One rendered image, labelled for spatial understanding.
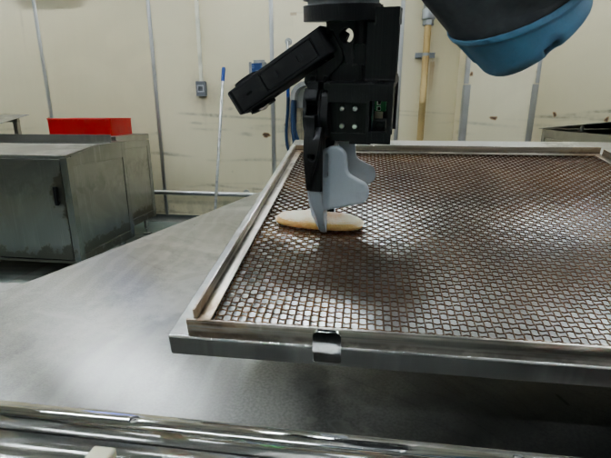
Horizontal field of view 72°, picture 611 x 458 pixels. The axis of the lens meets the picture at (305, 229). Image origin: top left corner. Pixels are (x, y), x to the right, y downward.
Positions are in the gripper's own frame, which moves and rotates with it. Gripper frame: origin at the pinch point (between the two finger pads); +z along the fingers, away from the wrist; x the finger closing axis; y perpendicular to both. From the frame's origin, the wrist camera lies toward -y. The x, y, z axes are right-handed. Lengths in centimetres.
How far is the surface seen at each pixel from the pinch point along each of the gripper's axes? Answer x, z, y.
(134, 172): 237, 82, -210
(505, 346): -17.7, 0.6, 16.2
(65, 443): -28.6, 4.0, -9.1
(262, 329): -19.7, 0.6, 0.4
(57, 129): 223, 46, -259
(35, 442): -29.0, 4.0, -10.9
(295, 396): -17.8, 8.6, 2.0
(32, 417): -28.1, 3.0, -11.6
